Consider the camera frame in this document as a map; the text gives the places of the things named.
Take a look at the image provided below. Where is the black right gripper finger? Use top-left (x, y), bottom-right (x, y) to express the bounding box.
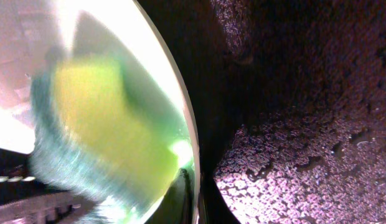
top-left (145, 168), bottom-right (193, 224)

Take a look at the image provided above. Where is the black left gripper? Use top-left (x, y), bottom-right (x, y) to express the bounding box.
top-left (0, 149), bottom-right (95, 224)

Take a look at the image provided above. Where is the dark green sponge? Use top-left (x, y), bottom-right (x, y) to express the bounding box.
top-left (29, 57), bottom-right (179, 223)

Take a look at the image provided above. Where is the mint plate with stain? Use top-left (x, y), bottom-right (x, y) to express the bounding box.
top-left (0, 0), bottom-right (201, 224)

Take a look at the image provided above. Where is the round black tray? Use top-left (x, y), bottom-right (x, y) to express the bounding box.
top-left (141, 0), bottom-right (386, 223)

